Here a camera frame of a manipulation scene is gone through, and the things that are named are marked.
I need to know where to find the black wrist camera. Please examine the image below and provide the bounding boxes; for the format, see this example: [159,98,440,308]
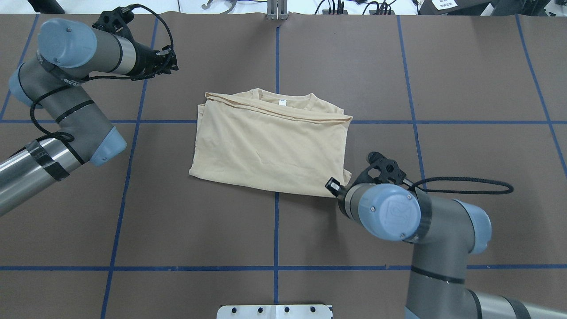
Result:
[92,7,135,41]
[352,152,413,187]

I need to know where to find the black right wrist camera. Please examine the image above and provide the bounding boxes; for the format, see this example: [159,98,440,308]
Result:
[352,152,413,187]

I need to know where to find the cream long-sleeve printed shirt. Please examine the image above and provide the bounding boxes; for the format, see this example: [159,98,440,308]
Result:
[188,88,353,197]

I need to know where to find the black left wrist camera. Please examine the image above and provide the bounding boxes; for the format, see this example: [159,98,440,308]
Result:
[92,7,135,41]

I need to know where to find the reacher grabber stick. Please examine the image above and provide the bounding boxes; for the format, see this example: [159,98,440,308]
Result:
[201,0,238,14]

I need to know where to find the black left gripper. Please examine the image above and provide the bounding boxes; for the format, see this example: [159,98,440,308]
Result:
[132,42,179,81]

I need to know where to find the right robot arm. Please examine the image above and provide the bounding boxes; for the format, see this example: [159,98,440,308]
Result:
[326,178,566,319]

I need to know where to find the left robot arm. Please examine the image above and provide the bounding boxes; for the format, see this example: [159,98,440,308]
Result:
[0,13,178,215]

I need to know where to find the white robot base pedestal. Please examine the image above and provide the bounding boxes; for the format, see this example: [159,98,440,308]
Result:
[216,303,334,319]

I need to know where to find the aluminium frame post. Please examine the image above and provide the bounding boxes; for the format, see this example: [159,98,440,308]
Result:
[267,0,289,21]

